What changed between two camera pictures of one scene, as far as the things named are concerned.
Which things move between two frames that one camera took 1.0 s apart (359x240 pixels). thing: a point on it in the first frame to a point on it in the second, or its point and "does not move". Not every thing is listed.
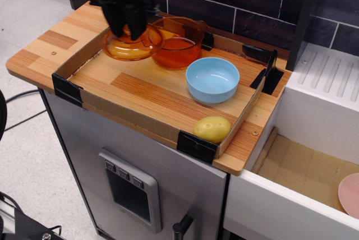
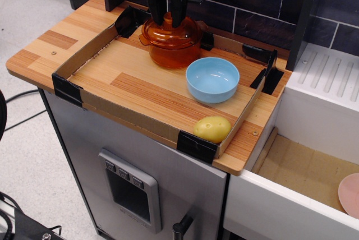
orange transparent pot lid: x=124 y=48 to x=166 y=36
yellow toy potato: x=215 y=129 does not move
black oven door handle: x=180 y=229 does not move
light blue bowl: x=212 y=79 does not move
